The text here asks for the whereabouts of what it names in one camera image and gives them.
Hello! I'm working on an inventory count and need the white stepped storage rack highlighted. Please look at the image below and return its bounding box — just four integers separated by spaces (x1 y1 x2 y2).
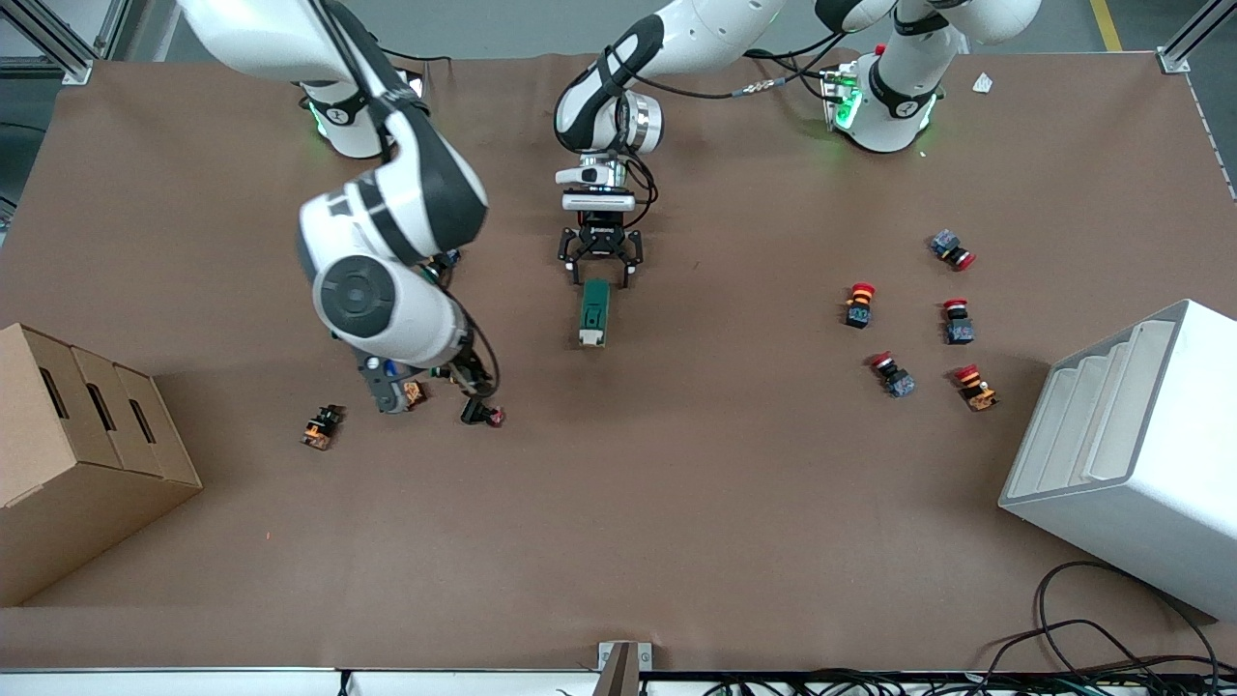
998 299 1237 622

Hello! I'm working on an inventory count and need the black cable bundle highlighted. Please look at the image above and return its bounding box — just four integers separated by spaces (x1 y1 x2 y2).
701 667 1237 696

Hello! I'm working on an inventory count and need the brown cardboard box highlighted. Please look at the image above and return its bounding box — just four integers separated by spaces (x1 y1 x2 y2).
0 323 204 608

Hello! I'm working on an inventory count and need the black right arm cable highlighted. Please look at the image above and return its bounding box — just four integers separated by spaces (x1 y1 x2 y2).
309 0 502 399

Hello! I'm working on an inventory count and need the grey metal bracket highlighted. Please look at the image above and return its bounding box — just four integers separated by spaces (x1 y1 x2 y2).
598 641 652 696

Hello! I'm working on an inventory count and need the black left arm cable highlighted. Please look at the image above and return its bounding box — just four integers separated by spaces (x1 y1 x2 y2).
618 34 851 209

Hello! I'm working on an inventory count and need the aluminium frame profile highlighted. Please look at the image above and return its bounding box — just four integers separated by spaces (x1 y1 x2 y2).
1158 0 1237 74
0 0 131 86

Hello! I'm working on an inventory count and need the white table edge rail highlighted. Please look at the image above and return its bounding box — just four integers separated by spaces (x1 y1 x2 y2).
0 667 600 696

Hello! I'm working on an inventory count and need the brown paper table cover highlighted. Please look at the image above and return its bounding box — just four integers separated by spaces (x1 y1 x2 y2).
0 48 1237 673

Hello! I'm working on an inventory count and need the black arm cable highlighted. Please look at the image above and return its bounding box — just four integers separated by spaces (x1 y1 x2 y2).
618 34 851 209
309 0 502 399

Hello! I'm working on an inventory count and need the black left base cable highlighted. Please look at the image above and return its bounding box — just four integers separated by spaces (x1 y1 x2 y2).
742 46 842 102

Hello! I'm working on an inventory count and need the black looped cable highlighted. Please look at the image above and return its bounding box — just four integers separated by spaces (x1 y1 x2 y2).
981 561 1223 678

